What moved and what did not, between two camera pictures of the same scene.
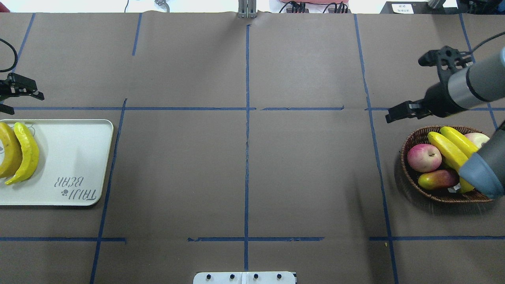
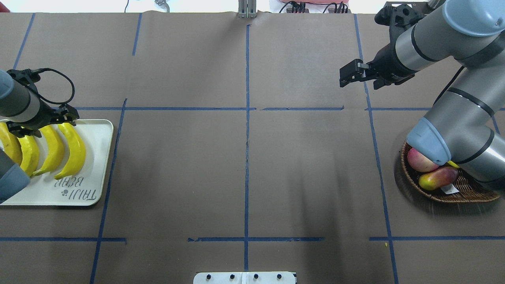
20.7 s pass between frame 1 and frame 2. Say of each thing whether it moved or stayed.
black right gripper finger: moved
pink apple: stayed
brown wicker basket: stayed
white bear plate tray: stayed
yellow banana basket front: stayed
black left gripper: moved
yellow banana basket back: moved
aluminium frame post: stayed
